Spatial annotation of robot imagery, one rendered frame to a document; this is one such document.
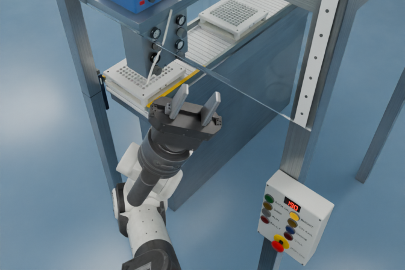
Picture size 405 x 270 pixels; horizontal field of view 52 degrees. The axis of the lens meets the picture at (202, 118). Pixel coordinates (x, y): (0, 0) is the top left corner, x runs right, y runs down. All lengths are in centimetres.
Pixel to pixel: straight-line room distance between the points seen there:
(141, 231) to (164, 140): 32
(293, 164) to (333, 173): 163
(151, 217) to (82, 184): 168
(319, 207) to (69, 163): 196
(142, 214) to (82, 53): 86
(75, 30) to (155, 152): 98
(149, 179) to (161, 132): 11
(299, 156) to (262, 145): 171
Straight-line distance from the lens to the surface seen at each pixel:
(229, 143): 253
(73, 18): 161
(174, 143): 71
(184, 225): 241
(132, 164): 81
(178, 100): 64
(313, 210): 110
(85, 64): 173
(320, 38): 84
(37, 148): 294
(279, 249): 126
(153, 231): 96
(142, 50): 142
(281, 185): 112
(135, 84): 169
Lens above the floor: 210
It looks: 46 degrees down
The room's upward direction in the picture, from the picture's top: straight up
